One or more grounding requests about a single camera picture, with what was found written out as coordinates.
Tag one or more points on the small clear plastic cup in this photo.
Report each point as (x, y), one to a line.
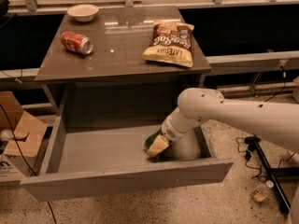
(262, 191)

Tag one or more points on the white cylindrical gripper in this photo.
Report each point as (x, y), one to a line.
(169, 131)

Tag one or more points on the white bowl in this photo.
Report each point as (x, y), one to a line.
(83, 13)

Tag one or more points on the black stand leg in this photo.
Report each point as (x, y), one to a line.
(283, 202)

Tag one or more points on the yellow brown chips bag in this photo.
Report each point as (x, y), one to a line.
(171, 43)

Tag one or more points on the grey open drawer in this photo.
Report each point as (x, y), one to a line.
(97, 145)

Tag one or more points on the brown cardboard box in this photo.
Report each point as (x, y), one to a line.
(21, 138)

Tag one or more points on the green yellow sponge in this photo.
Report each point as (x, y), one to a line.
(150, 139)

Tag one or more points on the red soda can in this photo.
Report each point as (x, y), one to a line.
(77, 43)

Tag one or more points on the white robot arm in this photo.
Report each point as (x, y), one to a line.
(277, 123)

